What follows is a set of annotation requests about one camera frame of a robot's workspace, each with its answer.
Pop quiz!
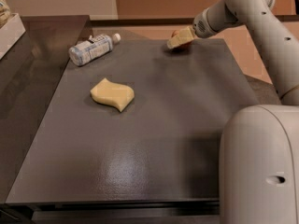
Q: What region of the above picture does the yellow sponge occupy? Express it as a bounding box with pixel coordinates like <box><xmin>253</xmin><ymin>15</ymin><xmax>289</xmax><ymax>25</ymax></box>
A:
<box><xmin>90</xmin><ymin>78</ymin><xmax>135</xmax><ymax>112</ymax></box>

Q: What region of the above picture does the red apple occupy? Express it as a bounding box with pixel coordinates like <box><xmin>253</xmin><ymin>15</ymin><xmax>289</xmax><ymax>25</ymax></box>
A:
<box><xmin>171</xmin><ymin>30</ymin><xmax>193</xmax><ymax>50</ymax></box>

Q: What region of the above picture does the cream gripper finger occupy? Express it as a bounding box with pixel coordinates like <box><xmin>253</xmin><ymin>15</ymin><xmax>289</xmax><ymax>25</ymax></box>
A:
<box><xmin>166</xmin><ymin>26</ymin><xmax>195</xmax><ymax>49</ymax></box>

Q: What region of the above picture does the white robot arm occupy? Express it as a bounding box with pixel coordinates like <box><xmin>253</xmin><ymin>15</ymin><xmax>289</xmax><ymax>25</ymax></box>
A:
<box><xmin>167</xmin><ymin>0</ymin><xmax>299</xmax><ymax>224</ymax></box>

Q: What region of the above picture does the white box at left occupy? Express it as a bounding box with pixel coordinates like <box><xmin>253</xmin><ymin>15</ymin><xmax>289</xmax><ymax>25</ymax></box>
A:
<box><xmin>0</xmin><ymin>13</ymin><xmax>26</xmax><ymax>60</ymax></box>

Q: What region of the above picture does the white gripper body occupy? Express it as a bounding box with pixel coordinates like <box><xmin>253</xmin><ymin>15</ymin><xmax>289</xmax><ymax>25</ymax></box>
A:
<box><xmin>192</xmin><ymin>8</ymin><xmax>217</xmax><ymax>38</ymax></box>

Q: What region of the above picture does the clear plastic water bottle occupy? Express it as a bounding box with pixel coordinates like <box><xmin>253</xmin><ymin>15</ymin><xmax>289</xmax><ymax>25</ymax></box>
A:
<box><xmin>68</xmin><ymin>34</ymin><xmax>121</xmax><ymax>66</ymax></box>

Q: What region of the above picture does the packaged item on box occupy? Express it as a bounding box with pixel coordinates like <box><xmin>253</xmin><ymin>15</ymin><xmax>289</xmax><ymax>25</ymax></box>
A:
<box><xmin>0</xmin><ymin>0</ymin><xmax>11</xmax><ymax>28</ymax></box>

